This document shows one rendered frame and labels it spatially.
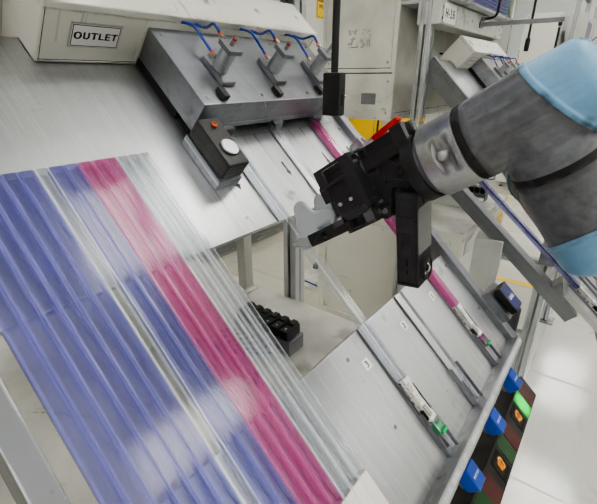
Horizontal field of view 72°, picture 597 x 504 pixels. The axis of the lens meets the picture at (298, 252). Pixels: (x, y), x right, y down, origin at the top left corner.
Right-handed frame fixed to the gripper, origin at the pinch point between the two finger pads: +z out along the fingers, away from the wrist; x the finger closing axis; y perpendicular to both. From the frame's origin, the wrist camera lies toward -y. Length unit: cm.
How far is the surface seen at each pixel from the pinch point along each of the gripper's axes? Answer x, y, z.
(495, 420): -10.2, -34.1, -8.4
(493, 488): -3.6, -39.5, -7.5
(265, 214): 2.3, 6.2, 2.4
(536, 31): -462, 86, 17
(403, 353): -3.9, -19.3, -3.7
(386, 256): -107, -21, 58
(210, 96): 4.1, 22.5, 0.2
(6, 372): 26, 3, 63
